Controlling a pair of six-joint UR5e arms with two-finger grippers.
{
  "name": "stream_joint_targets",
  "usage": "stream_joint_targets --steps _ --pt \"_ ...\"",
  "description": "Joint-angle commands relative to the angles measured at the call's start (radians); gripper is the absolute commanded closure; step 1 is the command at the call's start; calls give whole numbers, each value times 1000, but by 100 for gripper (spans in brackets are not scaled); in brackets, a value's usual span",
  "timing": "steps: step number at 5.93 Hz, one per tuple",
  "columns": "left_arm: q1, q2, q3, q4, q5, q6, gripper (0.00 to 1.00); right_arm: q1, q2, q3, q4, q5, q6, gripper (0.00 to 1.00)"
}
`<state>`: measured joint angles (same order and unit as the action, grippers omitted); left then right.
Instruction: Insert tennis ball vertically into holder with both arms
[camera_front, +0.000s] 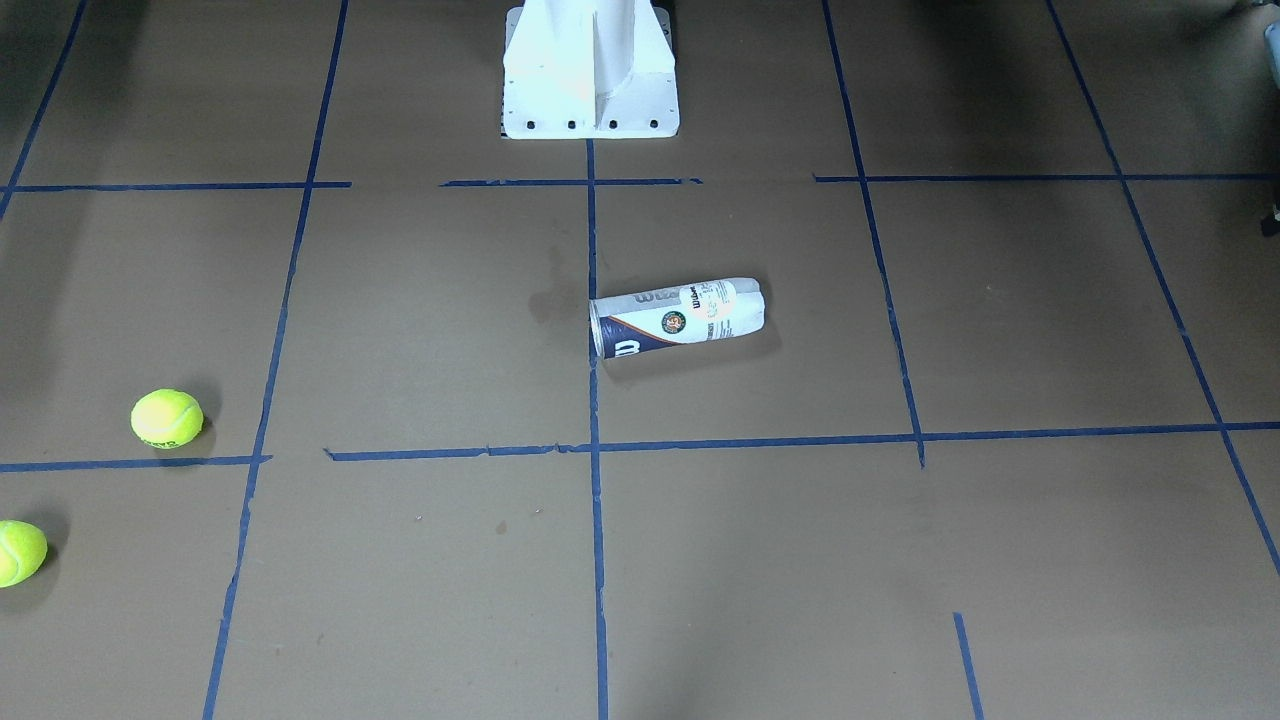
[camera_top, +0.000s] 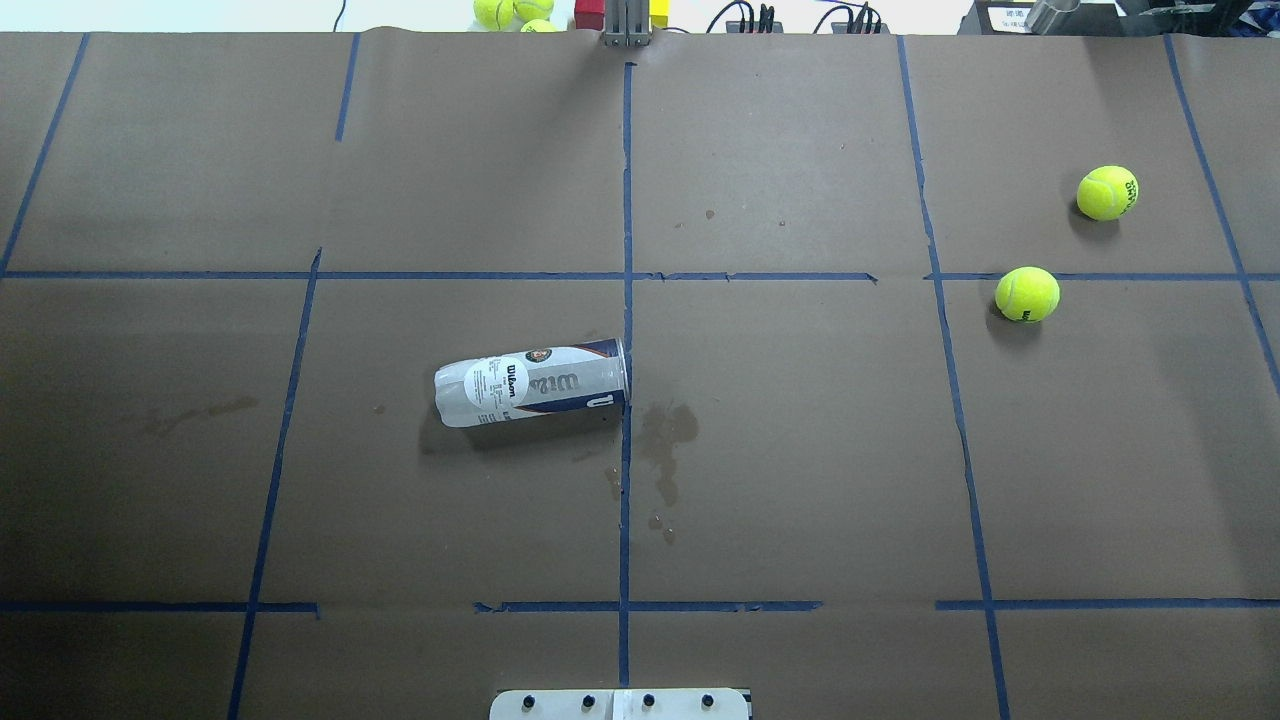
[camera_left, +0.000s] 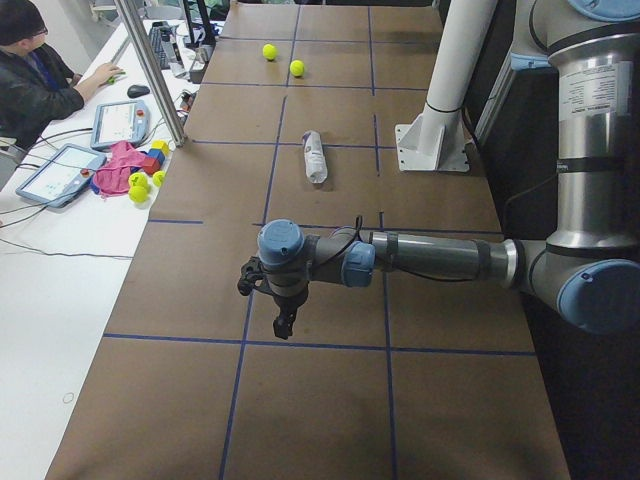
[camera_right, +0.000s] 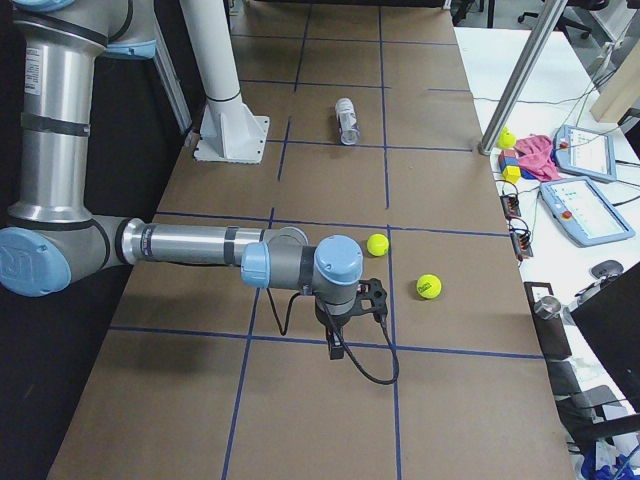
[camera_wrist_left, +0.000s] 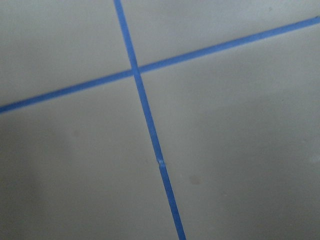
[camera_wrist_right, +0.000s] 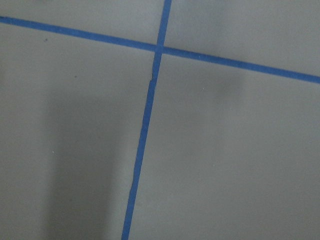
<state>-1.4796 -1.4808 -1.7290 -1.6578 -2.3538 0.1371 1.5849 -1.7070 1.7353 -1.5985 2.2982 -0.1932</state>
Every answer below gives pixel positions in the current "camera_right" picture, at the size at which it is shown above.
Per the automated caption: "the black connector box far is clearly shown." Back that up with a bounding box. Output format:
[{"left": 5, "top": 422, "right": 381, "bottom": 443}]
[{"left": 499, "top": 180, "right": 521, "bottom": 219}]

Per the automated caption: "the red toy cube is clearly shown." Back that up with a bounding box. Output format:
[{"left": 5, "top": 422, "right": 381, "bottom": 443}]
[{"left": 499, "top": 149, "right": 518, "bottom": 162}]

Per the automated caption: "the spare tennis ball on desk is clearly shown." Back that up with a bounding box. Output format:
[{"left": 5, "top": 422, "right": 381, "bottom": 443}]
[{"left": 496, "top": 127, "right": 517, "bottom": 150}]

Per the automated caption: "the white tennis ball can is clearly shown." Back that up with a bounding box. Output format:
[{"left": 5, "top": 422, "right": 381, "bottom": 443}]
[{"left": 335, "top": 97, "right": 361, "bottom": 146}]

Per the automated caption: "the tennis ball near tape cross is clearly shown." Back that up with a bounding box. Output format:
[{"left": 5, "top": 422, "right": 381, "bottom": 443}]
[{"left": 366, "top": 233, "right": 390, "bottom": 257}]

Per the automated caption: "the black connector box near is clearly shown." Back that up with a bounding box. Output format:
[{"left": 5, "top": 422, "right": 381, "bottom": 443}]
[{"left": 509, "top": 225, "right": 533, "bottom": 261}]

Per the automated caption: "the blue toy cube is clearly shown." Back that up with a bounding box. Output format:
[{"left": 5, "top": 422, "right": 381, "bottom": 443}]
[{"left": 498, "top": 156, "right": 520, "bottom": 172}]

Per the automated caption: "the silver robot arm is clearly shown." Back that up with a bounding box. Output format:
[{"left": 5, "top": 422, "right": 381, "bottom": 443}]
[{"left": 1, "top": 1, "right": 365, "bottom": 359}]

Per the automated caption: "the aluminium frame post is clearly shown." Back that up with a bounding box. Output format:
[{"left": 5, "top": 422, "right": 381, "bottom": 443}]
[{"left": 478, "top": 0, "right": 568, "bottom": 156}]

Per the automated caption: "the teach pendant tablet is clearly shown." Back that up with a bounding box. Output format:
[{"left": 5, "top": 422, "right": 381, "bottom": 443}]
[
  {"left": 540, "top": 176, "right": 635, "bottom": 247},
  {"left": 553, "top": 125, "right": 617, "bottom": 183}
]

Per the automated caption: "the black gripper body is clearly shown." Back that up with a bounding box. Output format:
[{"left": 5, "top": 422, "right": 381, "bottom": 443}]
[{"left": 315, "top": 302, "right": 351, "bottom": 345}]

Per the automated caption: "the silver metal cylinder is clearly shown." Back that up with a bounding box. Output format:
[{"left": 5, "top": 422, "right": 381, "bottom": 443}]
[{"left": 533, "top": 295, "right": 562, "bottom": 321}]

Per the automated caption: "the pink cloth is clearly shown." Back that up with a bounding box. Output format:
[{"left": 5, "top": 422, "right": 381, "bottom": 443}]
[{"left": 515, "top": 135, "right": 561, "bottom": 182}]

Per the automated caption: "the far teach pendant tablet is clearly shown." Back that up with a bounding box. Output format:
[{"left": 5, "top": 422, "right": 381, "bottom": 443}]
[{"left": 553, "top": 125, "right": 617, "bottom": 183}]

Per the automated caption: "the yellow toy cube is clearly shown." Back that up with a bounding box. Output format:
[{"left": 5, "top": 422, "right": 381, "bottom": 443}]
[{"left": 502, "top": 164, "right": 521, "bottom": 184}]

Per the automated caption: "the near teach pendant tablet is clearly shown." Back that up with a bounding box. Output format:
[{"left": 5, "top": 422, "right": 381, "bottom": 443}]
[{"left": 540, "top": 176, "right": 635, "bottom": 247}]

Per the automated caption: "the tennis ball with black logo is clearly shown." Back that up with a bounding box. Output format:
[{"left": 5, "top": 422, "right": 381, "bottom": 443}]
[{"left": 416, "top": 274, "right": 442, "bottom": 300}]

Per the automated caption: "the white pedestal column with base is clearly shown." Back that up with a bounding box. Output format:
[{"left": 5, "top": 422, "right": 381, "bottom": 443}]
[{"left": 180, "top": 0, "right": 270, "bottom": 164}]

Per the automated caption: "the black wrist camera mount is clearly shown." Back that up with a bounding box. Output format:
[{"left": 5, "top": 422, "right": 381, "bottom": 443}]
[{"left": 350, "top": 278, "right": 388, "bottom": 325}]

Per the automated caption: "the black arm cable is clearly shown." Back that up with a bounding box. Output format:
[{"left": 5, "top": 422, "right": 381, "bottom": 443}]
[{"left": 264, "top": 288, "right": 401, "bottom": 386}]

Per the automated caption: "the black computer mouse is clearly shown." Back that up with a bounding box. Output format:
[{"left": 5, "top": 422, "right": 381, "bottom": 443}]
[{"left": 589, "top": 260, "right": 624, "bottom": 279}]

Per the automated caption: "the black connector box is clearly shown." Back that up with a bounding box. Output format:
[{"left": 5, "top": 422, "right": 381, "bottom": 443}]
[
  {"left": 509, "top": 225, "right": 533, "bottom": 261},
  {"left": 499, "top": 180, "right": 521, "bottom": 219}
]

